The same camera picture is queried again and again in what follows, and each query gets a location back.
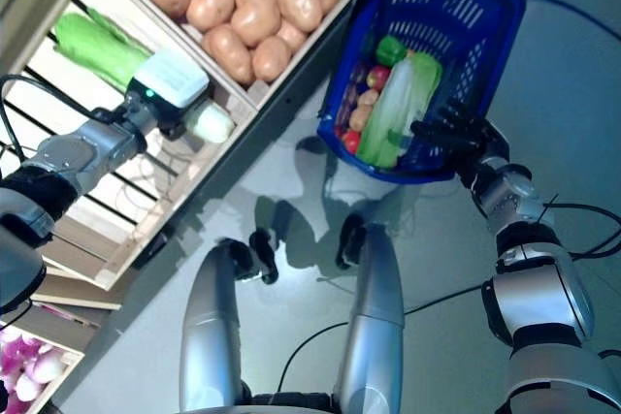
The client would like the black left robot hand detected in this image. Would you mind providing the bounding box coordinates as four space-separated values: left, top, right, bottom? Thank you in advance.
123 93 195 140

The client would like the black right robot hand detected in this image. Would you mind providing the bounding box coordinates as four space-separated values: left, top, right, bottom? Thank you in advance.
409 99 510 176

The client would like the blue plastic shopping basket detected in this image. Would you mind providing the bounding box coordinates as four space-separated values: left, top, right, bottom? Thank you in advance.
315 0 528 186

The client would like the wooden display stand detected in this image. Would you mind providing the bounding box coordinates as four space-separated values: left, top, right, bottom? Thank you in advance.
0 0 399 414

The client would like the green bell pepper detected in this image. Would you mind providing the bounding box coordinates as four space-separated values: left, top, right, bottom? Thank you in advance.
376 35 408 66

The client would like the purple eggplant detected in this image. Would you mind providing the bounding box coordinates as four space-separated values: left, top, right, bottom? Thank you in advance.
346 62 369 95

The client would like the wide wooden slatted crate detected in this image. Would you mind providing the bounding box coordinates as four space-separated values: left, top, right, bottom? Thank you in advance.
0 0 258 292

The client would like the wooden crate with potatoes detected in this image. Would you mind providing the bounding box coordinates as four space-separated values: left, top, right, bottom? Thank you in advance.
82 0 394 112

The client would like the wooden crate with onions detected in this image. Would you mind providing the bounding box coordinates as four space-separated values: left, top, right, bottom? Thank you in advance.
0 263 125 414

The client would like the pink purple onion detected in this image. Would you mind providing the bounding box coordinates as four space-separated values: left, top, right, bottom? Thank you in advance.
26 355 67 386
0 331 43 371

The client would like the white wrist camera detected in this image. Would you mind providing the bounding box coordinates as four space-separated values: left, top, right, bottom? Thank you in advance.
126 49 211 110

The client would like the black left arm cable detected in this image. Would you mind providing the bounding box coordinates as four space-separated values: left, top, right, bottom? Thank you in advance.
0 73 106 163

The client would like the black floor cable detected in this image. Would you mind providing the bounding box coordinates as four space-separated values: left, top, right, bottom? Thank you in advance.
521 0 621 42

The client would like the black tether cable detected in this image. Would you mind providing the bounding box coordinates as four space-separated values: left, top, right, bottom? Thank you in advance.
278 285 486 391

